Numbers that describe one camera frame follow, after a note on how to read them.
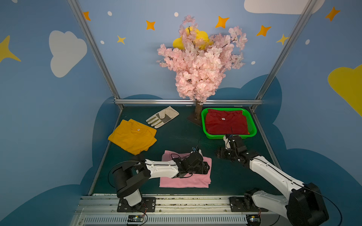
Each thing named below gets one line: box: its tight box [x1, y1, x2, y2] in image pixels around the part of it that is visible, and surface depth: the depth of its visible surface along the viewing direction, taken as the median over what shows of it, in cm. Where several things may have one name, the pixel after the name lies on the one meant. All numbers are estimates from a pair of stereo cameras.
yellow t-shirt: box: [107, 118, 158, 156], surface depth 104 cm
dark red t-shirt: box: [205, 109, 250, 135], surface depth 109 cm
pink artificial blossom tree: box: [156, 15, 248, 105], surface depth 71 cm
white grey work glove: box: [145, 105, 180, 129], surface depth 117 cm
